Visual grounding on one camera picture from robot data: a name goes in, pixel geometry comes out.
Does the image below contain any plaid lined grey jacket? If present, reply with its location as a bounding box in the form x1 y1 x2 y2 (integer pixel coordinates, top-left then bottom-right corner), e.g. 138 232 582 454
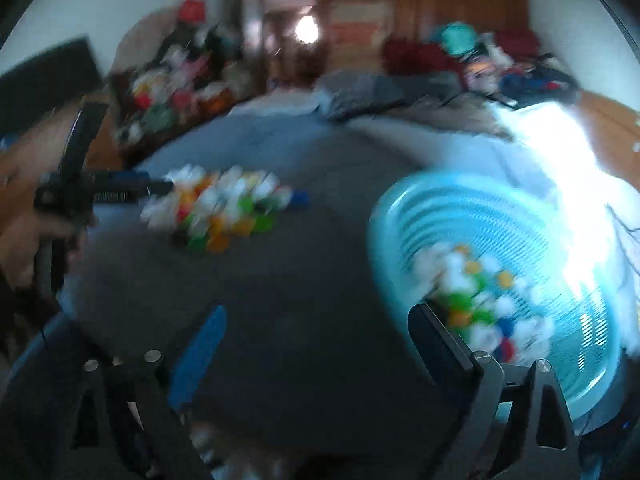
315 70 461 121

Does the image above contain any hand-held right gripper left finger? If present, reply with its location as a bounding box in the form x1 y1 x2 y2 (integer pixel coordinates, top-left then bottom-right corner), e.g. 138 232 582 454
70 304 228 480

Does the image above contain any turquoise perforated plastic basket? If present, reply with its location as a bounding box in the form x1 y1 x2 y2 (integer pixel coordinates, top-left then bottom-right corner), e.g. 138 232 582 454
366 172 628 418

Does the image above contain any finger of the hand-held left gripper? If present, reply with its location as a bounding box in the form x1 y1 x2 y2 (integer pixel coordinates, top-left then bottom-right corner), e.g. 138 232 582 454
92 170 152 186
92 182 173 206

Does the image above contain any wooden bed headboard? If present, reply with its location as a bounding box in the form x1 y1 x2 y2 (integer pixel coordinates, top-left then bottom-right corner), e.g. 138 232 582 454
575 89 640 181

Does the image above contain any heap of bags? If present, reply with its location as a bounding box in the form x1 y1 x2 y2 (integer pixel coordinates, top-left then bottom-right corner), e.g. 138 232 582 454
110 0 256 151

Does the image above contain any white quilt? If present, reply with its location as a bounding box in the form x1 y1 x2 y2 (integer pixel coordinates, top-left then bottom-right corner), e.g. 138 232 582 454
350 100 640 286

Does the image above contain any grey-brown bedding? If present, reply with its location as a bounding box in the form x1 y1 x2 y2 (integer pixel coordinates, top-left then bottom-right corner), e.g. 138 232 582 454
435 95 516 141

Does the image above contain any pile of colourful bottle caps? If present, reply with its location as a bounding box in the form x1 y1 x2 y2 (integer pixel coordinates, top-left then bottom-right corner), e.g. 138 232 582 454
412 242 558 366
140 162 311 253

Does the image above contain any black television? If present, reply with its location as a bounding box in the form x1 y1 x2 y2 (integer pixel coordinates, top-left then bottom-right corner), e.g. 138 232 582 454
0 35 103 133

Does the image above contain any wooden dresser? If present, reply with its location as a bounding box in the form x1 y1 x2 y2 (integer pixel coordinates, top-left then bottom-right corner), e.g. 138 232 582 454
0 95 121 221

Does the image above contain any black cable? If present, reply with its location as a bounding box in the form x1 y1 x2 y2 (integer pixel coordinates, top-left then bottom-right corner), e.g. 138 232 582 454
607 205 640 281

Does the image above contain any person's left hand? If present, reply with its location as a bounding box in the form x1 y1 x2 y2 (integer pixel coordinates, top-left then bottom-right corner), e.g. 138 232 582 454
10 210 98 261

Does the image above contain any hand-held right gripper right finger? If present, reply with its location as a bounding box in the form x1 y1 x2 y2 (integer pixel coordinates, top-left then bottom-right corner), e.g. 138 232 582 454
407 302 581 480

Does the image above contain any red knitted garment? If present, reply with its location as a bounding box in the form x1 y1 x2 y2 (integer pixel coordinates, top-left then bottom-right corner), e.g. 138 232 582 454
382 40 461 76

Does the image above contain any heap of mixed clothes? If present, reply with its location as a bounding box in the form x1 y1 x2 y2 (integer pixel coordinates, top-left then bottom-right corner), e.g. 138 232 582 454
460 30 581 108

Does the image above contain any turquoise plastic bag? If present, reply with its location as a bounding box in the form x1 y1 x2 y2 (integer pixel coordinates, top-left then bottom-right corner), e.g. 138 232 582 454
440 22 483 56

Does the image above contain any red print cardboard box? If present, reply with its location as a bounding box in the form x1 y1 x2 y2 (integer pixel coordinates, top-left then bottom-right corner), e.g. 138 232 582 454
327 20 388 68

